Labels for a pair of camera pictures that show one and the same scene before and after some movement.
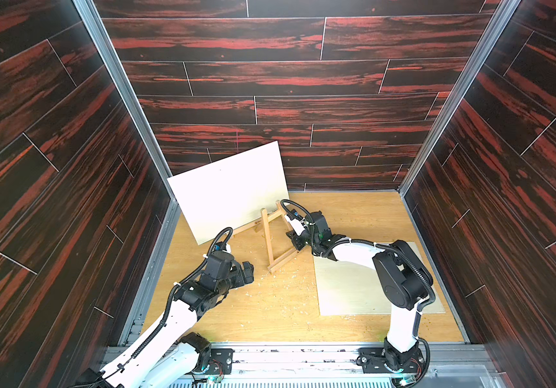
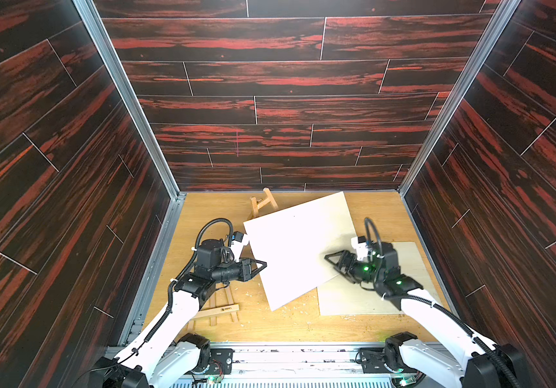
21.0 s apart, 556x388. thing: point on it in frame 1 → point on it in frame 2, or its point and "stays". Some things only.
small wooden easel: [264, 220] → [255, 206]
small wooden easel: [271, 265] → [214, 311]
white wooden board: [346, 288] stays
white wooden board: [220, 197] → [293, 243]
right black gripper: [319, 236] → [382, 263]
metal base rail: [447, 365] stays
